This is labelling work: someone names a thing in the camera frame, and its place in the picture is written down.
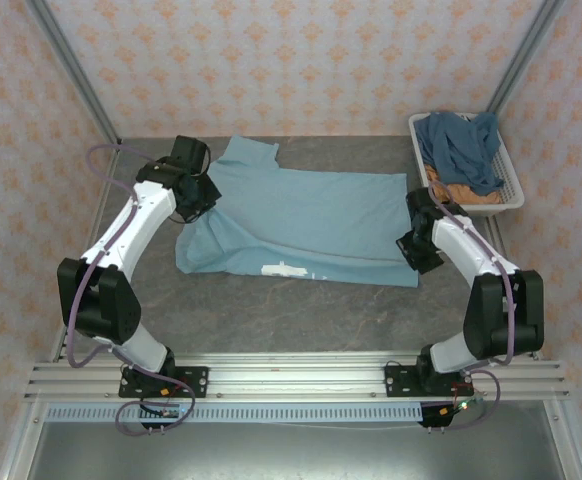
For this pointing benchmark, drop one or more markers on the light blue printed t-shirt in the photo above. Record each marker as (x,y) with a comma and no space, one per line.
(311,215)

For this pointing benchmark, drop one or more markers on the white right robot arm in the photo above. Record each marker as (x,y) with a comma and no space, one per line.
(463,247)

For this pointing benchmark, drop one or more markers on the orange t-shirt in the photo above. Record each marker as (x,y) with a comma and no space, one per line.
(476,195)

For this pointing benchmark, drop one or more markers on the dark blue t-shirt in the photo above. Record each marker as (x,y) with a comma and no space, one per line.
(451,145)

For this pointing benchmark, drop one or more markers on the white plastic basket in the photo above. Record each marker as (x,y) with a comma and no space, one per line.
(508,175)

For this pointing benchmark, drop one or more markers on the small control circuit board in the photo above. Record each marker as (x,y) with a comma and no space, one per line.
(171,413)
(458,406)

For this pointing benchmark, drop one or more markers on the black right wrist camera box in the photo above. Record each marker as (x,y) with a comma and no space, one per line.
(420,254)

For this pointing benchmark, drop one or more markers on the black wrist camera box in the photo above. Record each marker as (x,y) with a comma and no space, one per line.
(188,152)
(420,254)

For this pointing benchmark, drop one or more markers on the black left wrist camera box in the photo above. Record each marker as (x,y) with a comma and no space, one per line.
(188,152)

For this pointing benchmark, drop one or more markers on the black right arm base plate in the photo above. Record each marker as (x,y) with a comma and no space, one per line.
(396,381)

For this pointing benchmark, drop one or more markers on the aluminium frame corner post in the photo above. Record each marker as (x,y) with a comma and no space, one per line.
(526,55)
(71,70)

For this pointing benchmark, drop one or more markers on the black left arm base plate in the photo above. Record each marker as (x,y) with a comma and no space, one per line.
(196,376)

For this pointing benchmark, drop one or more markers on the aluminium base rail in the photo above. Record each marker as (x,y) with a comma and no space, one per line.
(296,375)

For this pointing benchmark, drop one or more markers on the aluminium lower frame post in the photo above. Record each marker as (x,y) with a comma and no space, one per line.
(18,445)
(568,445)

